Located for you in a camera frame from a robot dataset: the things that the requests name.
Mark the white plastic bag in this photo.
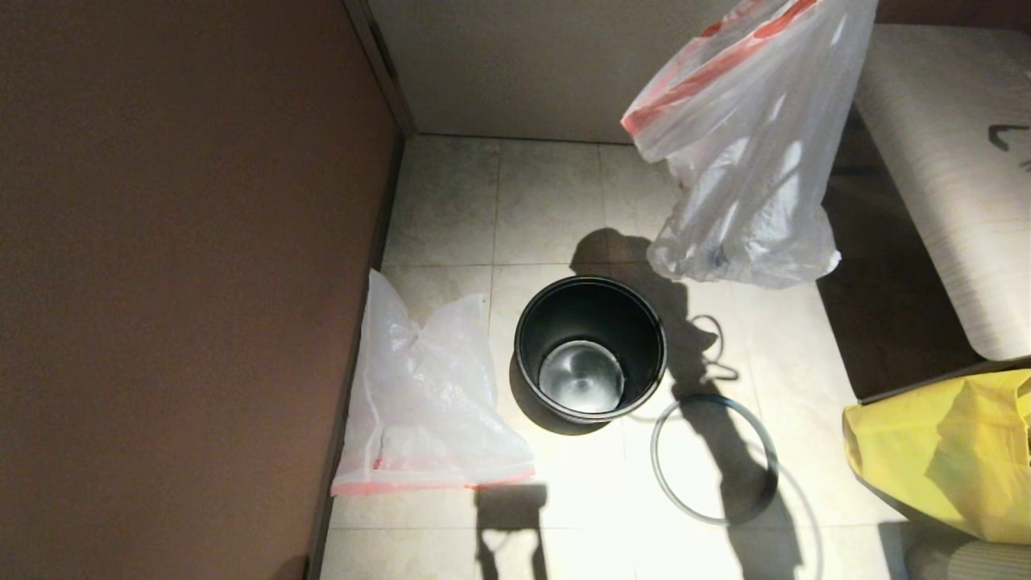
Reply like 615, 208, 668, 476
620, 0, 879, 289
332, 270, 536, 498

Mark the black trash bin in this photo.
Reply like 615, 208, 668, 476
513, 275, 668, 425

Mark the yellow plastic bag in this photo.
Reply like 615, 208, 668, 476
842, 369, 1031, 545

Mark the dark door frame post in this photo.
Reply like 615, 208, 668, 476
345, 0, 417, 138

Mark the grey bin ring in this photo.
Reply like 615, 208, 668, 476
651, 394, 779, 526

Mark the white door panel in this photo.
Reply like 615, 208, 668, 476
366, 0, 754, 147

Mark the beige wood-grain table top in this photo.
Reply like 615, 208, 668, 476
838, 24, 1031, 361

